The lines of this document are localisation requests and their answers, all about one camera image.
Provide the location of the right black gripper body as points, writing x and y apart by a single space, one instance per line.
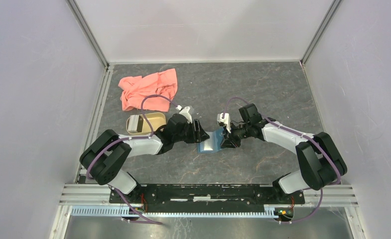
239 132

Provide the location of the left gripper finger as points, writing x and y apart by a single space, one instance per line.
202 136
197 125

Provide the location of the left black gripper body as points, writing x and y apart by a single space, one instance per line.
188 133

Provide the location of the blue card holder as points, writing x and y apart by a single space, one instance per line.
213 144

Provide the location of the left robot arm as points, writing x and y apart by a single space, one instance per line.
105 157

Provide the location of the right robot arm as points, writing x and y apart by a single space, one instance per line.
320 162

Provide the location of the silver card in tray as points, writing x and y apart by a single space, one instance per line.
135 124

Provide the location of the gold oval tray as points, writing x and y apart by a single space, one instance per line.
155 119

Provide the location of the pink crumpled cloth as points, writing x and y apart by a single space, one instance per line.
146 92

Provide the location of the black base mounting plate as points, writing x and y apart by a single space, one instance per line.
211 198

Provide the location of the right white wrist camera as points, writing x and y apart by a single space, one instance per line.
224 121

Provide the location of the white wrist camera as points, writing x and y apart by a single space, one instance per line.
224 121
186 112

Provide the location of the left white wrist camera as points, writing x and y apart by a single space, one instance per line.
186 112

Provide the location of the aluminium frame rail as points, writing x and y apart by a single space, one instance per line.
97 212

